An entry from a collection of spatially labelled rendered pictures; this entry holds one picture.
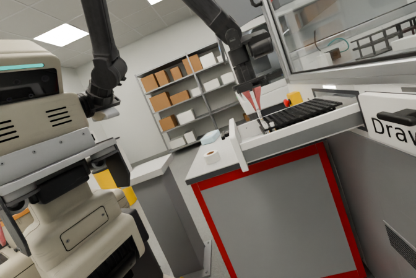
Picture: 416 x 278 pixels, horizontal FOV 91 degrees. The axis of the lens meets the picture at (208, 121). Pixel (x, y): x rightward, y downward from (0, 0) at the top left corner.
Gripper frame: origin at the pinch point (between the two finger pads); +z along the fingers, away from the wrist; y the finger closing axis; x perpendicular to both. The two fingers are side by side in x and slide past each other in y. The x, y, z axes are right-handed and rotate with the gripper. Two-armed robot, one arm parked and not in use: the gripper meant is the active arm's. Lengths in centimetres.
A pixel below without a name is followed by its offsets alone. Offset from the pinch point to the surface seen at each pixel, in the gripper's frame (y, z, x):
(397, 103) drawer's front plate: -21.4, 3.5, 25.9
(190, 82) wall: 92, -39, -423
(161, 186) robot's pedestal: 66, 33, -44
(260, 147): 3.6, 8.7, 10.8
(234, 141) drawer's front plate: 9.6, 4.3, 12.3
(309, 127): -10.4, 8.1, 10.4
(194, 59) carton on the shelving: 58, -78, -380
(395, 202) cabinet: -23.3, 32.5, 14.7
